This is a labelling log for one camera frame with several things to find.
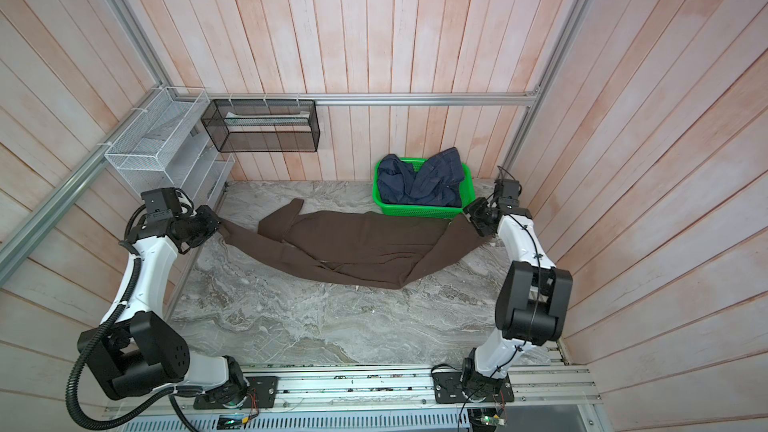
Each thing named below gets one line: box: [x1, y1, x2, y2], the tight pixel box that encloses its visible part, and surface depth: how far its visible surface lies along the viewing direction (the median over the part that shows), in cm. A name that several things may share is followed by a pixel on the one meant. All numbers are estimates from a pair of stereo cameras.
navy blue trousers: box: [378, 147, 465, 207], surface depth 112 cm
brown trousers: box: [218, 198, 489, 289], surface depth 103 cm
